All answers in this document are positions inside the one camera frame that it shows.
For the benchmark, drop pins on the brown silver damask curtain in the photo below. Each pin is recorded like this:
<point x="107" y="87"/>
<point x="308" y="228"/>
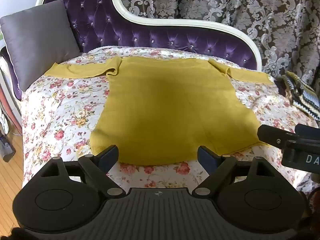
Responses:
<point x="286" y="32"/>

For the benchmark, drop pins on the striped knit garment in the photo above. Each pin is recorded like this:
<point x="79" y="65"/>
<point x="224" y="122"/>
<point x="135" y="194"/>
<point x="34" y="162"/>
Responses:
<point x="298" y="92"/>

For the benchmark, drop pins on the purple tufted white-framed headboard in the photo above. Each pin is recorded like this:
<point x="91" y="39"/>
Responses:
<point x="99" y="23"/>

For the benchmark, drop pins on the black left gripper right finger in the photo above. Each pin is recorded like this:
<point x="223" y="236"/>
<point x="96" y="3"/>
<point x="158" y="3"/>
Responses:
<point x="219" y="169"/>

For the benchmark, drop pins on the grey satin pillow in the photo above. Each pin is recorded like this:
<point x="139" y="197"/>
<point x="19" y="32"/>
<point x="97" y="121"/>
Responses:
<point x="37" y="38"/>

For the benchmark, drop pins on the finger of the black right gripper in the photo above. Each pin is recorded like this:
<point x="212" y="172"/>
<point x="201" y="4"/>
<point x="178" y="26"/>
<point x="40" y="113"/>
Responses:
<point x="307" y="131"/>
<point x="274" y="136"/>

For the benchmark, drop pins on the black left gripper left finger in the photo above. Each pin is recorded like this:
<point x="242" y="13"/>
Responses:
<point x="96" y="168"/>

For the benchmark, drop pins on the grey vacuum cleaner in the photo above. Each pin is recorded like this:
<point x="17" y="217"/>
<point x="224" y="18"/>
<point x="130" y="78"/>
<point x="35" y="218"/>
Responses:
<point x="7" y="151"/>

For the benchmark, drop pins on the mustard yellow knit sweater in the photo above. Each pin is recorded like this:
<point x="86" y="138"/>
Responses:
<point x="159" y="112"/>

